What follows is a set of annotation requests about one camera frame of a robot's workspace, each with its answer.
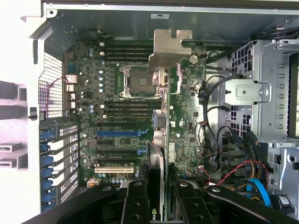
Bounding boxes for white expansion slot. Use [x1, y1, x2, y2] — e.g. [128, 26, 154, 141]
[94, 166, 135, 174]

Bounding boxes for white power connector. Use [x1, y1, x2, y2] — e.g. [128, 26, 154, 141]
[86, 177, 100, 188]

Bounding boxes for long black expansion slot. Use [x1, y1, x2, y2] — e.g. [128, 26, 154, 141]
[97, 123, 139, 129]
[97, 157, 138, 164]
[97, 149, 138, 156]

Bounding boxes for silver chipset heatsink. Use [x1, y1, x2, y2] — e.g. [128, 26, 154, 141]
[167, 141, 176, 163]

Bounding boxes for blue expansion slot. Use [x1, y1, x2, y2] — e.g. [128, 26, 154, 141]
[97, 130, 139, 139]

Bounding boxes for green RAM stick with label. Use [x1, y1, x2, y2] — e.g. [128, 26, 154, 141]
[103, 115, 162, 121]

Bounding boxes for black round part with label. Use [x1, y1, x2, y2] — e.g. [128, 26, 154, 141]
[271, 194, 295, 216]

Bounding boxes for black RAM slot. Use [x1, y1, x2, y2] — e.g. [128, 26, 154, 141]
[104, 54, 152, 59]
[104, 111, 162, 115]
[104, 100, 162, 105]
[104, 105, 162, 110]
[104, 59, 151, 63]
[104, 49, 154, 55]
[104, 45, 154, 50]

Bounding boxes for green motherboard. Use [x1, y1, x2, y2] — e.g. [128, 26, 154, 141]
[63, 41, 207, 187]

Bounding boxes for silver locking lever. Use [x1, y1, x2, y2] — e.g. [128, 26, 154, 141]
[119, 66, 151, 71]
[123, 92, 163, 98]

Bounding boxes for CPU socket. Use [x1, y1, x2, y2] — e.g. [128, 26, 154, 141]
[119, 64, 162, 98]

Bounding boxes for grey printed parts rack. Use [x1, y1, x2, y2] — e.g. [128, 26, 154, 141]
[0, 79, 29, 172]

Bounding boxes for silver disk bay cage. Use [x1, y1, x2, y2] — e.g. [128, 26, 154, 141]
[221, 39, 299, 144]

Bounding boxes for dark grey PC case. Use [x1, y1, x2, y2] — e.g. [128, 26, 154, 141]
[0, 0, 299, 224]

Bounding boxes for white barcode sticker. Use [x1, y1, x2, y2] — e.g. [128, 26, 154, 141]
[149, 13, 171, 20]

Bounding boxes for red and black twisted wire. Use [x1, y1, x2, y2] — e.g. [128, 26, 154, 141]
[201, 160, 269, 188]

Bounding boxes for blue data wire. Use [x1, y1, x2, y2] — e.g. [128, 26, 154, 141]
[246, 178, 273, 209]

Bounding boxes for multicolour drive power wires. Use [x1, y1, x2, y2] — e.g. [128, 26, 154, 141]
[217, 127, 269, 201]

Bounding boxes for grey metal bay bracket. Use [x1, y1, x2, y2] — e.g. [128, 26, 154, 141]
[266, 140, 299, 210]

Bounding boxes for black case lock switch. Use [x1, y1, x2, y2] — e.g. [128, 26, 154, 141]
[27, 106, 38, 120]

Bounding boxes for grey cable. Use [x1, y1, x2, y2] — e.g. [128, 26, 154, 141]
[205, 65, 239, 77]

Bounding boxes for thin red wire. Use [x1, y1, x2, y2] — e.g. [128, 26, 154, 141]
[44, 76, 71, 112]

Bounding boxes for black cable bundle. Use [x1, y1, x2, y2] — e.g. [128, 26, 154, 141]
[251, 22, 299, 41]

